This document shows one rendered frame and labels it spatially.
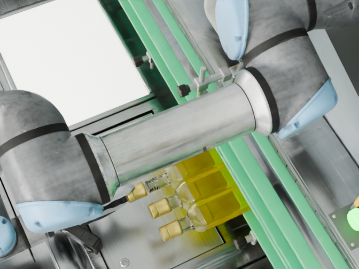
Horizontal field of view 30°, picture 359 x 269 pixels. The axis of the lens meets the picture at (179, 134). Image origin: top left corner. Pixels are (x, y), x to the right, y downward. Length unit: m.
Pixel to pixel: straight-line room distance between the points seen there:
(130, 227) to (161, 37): 0.47
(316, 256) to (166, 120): 0.49
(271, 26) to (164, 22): 0.67
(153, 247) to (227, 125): 0.63
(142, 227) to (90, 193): 0.64
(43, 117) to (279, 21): 0.40
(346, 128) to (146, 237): 0.54
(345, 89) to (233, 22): 0.37
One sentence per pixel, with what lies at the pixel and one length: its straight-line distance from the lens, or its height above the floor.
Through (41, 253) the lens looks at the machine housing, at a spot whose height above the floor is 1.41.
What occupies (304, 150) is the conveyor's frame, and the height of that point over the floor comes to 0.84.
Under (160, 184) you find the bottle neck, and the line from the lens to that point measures 1.52.
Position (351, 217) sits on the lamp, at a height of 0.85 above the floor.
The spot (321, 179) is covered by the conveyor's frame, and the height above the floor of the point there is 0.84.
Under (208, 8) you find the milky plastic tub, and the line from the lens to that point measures 1.63.
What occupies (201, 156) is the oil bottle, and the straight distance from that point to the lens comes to 1.53.
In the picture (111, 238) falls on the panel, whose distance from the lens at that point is 1.62.
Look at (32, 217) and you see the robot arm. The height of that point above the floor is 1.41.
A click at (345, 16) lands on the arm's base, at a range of 1.17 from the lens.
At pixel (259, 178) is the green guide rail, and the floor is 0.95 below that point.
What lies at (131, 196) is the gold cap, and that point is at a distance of 1.50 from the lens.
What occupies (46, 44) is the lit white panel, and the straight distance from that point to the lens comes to 1.90.
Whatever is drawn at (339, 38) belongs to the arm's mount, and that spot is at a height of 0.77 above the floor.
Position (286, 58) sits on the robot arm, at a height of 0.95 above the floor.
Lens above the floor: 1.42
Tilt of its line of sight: 15 degrees down
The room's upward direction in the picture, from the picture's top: 113 degrees counter-clockwise
